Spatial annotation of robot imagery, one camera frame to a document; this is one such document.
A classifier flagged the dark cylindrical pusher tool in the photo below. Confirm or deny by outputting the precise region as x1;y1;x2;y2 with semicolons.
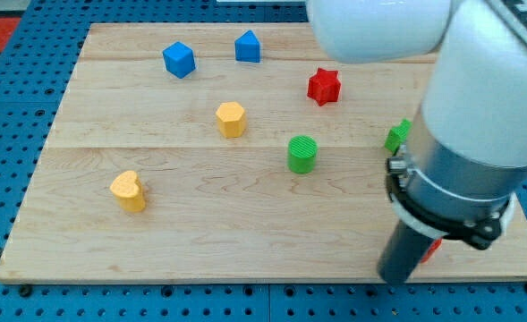
377;220;434;284

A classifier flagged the red circle block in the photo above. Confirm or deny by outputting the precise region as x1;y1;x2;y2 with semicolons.
421;239;443;263

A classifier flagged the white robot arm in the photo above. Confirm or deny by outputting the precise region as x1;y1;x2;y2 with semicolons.
306;0;527;284

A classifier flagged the green star block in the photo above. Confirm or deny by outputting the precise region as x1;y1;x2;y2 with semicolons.
384;119;412;153

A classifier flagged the green cylinder block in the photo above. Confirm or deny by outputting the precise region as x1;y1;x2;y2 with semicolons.
287;135;318;174

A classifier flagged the red star block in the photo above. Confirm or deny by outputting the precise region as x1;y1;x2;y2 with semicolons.
307;68;341;106

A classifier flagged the yellow hexagon block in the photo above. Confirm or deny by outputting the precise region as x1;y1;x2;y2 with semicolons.
216;102;247;139

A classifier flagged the wooden board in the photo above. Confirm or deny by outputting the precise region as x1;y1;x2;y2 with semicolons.
0;21;527;285

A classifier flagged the blue triangle block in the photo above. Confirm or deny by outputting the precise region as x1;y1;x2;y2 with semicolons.
234;30;260;63

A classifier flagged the yellow heart block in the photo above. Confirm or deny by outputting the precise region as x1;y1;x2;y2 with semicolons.
109;170;146;213

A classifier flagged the blue cube block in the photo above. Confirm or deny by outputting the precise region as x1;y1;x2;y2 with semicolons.
162;41;196;79

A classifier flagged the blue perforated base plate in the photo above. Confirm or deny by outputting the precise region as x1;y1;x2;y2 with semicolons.
0;0;527;321

